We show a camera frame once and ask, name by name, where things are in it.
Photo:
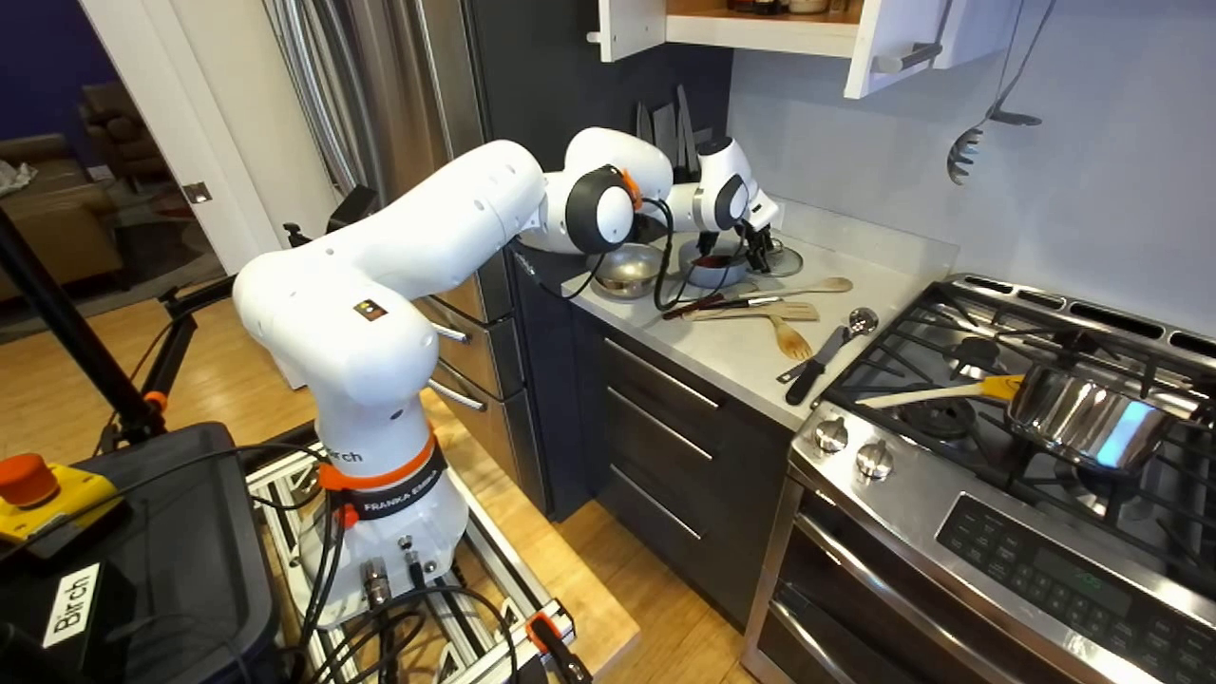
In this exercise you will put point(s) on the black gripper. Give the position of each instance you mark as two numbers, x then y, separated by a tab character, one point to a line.
757	236

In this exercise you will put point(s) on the white ceramic bowl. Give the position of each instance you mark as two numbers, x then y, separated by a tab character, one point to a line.
709	276

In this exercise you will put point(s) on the silver metal bowl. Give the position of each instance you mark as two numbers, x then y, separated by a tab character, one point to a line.
626	272

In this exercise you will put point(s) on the wooden spoon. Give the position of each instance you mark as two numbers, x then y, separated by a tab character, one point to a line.
812	287

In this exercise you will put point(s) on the black knife rack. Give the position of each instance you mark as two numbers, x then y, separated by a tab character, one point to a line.
679	126

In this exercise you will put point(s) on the silver stove knob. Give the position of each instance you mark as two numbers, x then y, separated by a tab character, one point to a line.
830	435
874	461

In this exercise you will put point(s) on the hanging metal slotted spoon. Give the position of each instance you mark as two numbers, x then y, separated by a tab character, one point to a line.
968	155

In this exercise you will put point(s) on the dark drawer cabinet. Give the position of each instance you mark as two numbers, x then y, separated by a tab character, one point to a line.
684	507

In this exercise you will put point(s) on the hanging metal spatula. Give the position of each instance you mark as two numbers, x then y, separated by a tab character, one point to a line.
1013	116

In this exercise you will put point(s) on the wooden platform board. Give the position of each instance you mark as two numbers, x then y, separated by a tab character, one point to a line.
576	573

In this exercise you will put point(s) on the stainless steel gas stove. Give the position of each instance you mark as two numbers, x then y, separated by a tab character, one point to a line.
1013	557

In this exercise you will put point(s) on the stainless steel refrigerator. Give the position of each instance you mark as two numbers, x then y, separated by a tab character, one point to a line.
381	77

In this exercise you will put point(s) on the black orange clamp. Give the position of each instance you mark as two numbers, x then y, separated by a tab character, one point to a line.
556	648

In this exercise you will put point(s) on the white room door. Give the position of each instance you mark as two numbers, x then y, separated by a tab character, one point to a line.
229	126

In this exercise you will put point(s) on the silver door knob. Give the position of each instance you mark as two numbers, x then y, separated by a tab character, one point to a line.
195	195

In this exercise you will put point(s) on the black equipment case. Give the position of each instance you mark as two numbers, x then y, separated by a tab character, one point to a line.
175	573

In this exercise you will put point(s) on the black tripod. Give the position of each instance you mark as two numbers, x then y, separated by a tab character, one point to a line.
78	328

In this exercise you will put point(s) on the brown sofa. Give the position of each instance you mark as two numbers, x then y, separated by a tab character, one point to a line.
49	229

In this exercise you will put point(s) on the yellow red emergency stop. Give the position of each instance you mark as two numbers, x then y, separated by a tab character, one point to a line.
49	500

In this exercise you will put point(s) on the white label sticker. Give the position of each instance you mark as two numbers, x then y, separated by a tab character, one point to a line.
70	606

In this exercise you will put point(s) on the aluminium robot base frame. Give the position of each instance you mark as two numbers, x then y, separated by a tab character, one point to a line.
505	577

